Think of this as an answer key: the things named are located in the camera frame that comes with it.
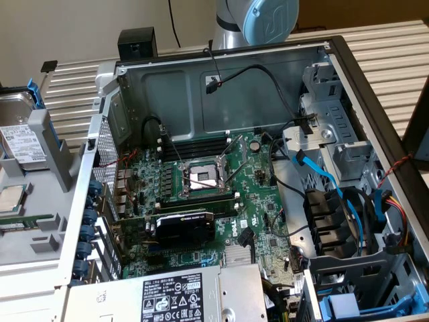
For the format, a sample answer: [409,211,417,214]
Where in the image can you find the hard disk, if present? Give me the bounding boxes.
[0,78,60,172]

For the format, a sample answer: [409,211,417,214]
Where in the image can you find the blue plastic disk carrier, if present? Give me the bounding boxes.
[316,280,423,318]

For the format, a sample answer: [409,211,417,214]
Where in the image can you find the black RAM slot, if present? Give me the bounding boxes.
[158,196,239,211]
[166,136,232,147]
[166,140,231,151]
[157,191,239,206]
[164,149,229,160]
[160,200,240,214]
[210,205,241,218]
[164,144,231,155]

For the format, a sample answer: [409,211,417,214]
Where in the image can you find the CPU socket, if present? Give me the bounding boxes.
[177,156,235,201]

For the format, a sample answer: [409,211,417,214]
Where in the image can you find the metal locking lever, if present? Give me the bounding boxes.
[160,124,185,168]
[186,176,222,191]

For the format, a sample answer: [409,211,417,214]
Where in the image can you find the green motherboard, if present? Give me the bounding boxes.
[115,129,296,280]

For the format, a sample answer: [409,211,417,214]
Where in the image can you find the black graphics card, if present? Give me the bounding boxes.
[112,209,217,251]

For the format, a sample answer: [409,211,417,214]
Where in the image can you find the open PC case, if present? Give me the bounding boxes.
[53,35,429,322]

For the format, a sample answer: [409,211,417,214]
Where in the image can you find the silver chipset heat sink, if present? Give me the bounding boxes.
[223,246,252,268]

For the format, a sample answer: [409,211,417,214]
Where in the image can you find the silver drive cage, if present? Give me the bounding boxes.
[282,62,383,184]

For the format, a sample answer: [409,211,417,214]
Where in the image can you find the black box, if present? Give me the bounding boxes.
[117,27,158,62]

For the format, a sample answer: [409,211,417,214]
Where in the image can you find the silver power supply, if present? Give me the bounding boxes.
[65,263,269,322]

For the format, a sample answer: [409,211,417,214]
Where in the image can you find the blue drive caddies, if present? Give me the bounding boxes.
[303,250,429,322]

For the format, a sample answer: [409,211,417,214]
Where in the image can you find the grey parts rack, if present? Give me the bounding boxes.
[0,109,86,269]

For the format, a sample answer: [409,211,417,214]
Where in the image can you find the dark brown panel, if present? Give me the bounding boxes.
[401,77,429,164]

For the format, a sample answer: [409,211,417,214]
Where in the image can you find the green RAM stick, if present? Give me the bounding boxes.
[0,213,56,235]

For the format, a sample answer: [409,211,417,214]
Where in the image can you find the silver CPU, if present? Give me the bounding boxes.
[0,183,28,215]

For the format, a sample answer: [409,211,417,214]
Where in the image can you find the brown cardboard box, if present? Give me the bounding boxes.
[296,0,429,31]

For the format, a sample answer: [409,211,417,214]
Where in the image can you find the black looped wire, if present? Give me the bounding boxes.
[142,115,168,136]

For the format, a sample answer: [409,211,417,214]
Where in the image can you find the black wire with connector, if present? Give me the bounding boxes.
[204,64,302,121]

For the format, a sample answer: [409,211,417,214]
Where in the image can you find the black flat connector wire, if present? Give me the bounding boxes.
[238,227,255,268]

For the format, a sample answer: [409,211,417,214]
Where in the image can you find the thin grey wire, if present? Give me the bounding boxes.
[270,208,311,238]

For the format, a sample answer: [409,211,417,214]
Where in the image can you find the thin red wire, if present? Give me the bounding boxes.
[99,148,139,204]

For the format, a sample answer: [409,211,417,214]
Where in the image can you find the thin black tie wire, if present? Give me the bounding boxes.
[202,46,223,87]

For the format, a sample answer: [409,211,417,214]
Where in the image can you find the black cable clip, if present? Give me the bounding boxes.
[294,113,318,136]

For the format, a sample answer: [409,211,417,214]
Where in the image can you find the blue SATA wire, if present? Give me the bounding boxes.
[292,150,365,258]

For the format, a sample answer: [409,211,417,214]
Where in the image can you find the thin black hanging cable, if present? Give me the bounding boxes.
[168,0,181,48]

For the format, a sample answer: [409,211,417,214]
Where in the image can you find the power supply cable bundle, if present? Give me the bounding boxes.
[261,274,304,322]

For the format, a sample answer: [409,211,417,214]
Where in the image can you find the black power cable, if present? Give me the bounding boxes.
[355,187,389,258]

